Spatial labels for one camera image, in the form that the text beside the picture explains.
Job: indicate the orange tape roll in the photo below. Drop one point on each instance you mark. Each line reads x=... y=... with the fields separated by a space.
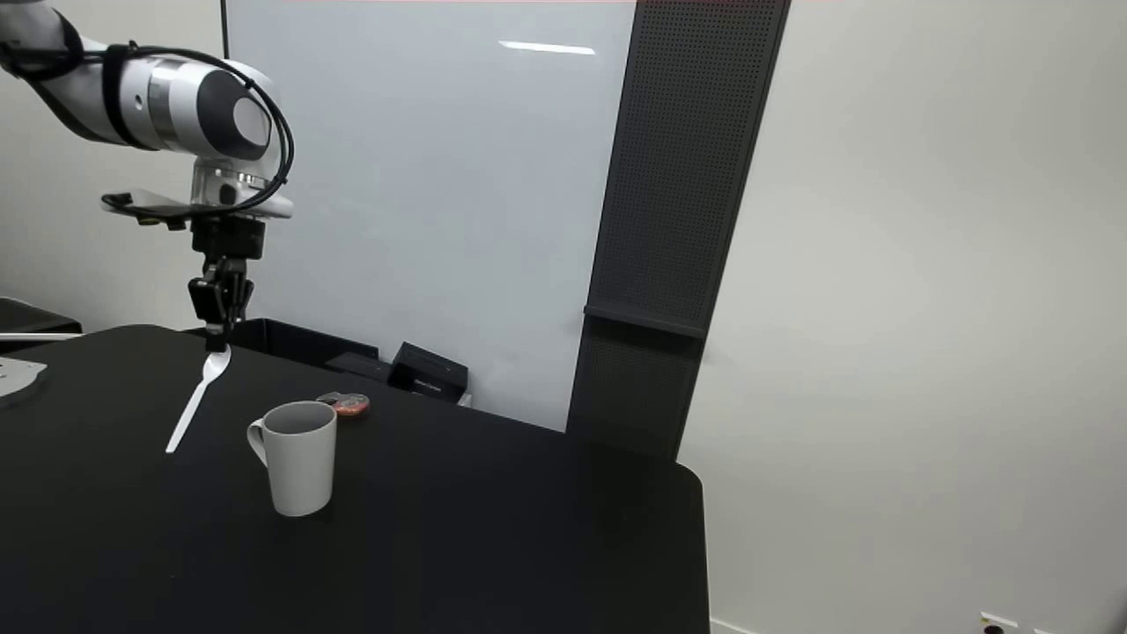
x=348 y=404

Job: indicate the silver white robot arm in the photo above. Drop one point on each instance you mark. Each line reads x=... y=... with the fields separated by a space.
x=168 y=100

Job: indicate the wrist camera mount plate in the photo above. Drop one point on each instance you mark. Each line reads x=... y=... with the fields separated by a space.
x=148 y=210

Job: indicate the large whiteboard panel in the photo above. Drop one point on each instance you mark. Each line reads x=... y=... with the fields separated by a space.
x=449 y=180

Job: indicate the black vertical pillar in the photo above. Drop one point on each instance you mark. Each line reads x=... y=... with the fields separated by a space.
x=693 y=107

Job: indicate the grey ceramic mug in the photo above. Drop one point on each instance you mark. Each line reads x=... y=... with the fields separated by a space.
x=296 y=448

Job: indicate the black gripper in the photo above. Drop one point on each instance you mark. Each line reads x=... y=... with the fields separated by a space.
x=226 y=249

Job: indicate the white plastic spoon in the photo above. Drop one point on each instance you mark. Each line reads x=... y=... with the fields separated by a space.
x=212 y=368

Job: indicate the small black box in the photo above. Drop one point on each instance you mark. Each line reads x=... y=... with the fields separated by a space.
x=429 y=373

